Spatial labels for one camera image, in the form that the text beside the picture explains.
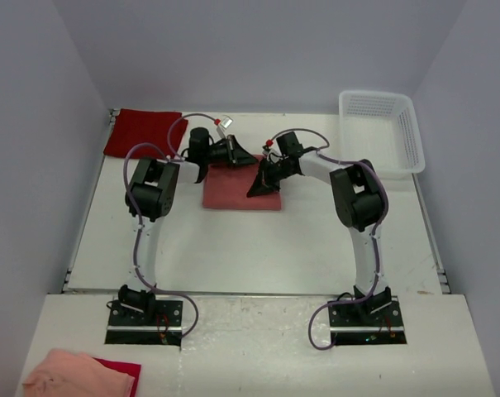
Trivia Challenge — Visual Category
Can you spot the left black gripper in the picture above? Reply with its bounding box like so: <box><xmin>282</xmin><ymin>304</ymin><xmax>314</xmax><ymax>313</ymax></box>
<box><xmin>202</xmin><ymin>135</ymin><xmax>257</xmax><ymax>170</ymax></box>

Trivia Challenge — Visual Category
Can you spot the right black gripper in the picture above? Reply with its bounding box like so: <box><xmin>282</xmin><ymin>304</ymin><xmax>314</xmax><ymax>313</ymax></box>
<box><xmin>248</xmin><ymin>157</ymin><xmax>296</xmax><ymax>198</ymax></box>

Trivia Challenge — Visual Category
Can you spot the salmon pink t shirt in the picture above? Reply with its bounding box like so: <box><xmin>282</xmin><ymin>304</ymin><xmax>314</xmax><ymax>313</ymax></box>
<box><xmin>202</xmin><ymin>155</ymin><xmax>282</xmax><ymax>211</ymax></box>

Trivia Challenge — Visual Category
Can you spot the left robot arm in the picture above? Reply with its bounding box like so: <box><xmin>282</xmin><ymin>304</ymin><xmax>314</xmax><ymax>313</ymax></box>
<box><xmin>118</xmin><ymin>127</ymin><xmax>258</xmax><ymax>325</ymax></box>

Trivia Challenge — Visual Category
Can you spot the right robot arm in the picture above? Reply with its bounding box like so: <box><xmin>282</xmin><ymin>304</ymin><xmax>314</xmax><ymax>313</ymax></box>
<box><xmin>247</xmin><ymin>131</ymin><xmax>392</xmax><ymax>325</ymax></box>

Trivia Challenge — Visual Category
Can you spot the folded dark red shirt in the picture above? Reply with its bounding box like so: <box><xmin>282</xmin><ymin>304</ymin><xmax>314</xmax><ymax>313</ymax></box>
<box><xmin>103</xmin><ymin>108</ymin><xmax>182</xmax><ymax>159</ymax></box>

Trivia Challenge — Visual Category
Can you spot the white plastic basket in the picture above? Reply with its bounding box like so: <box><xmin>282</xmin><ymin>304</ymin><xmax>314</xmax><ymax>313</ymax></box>
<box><xmin>338</xmin><ymin>90</ymin><xmax>426</xmax><ymax>179</ymax></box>

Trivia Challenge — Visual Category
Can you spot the folded red shirt front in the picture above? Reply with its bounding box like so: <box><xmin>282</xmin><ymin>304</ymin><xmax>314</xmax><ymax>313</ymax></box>
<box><xmin>95</xmin><ymin>357</ymin><xmax>141</xmax><ymax>397</ymax></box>

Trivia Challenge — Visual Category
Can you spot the folded light pink shirt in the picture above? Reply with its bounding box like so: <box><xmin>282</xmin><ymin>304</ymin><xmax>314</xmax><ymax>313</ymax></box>
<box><xmin>22</xmin><ymin>349</ymin><xmax>135</xmax><ymax>396</ymax></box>

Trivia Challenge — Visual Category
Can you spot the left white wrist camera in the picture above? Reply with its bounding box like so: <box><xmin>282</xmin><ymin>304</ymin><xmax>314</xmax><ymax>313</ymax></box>
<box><xmin>215</xmin><ymin>116</ymin><xmax>233</xmax><ymax>139</ymax></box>

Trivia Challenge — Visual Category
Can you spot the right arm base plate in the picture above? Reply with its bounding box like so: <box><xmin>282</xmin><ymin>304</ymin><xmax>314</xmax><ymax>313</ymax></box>
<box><xmin>327</xmin><ymin>298</ymin><xmax>407</xmax><ymax>347</ymax></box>

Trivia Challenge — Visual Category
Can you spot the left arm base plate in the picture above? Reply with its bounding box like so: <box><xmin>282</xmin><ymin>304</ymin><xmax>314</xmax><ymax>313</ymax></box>
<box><xmin>104</xmin><ymin>299</ymin><xmax>183</xmax><ymax>347</ymax></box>

